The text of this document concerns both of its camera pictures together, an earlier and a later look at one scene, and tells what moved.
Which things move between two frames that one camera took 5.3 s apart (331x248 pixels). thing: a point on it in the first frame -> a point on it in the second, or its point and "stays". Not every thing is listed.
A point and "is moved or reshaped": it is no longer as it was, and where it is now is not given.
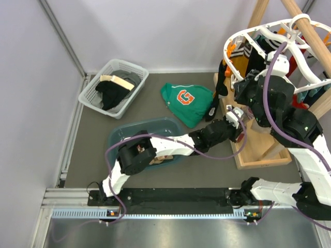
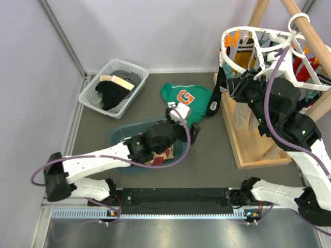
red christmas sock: [292, 65] -> [300, 70]
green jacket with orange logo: [190, 103] stays
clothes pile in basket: [114, 89] stays
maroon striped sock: [247, 115] is moved or reshaped
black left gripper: [236, 132] -> [194, 129]
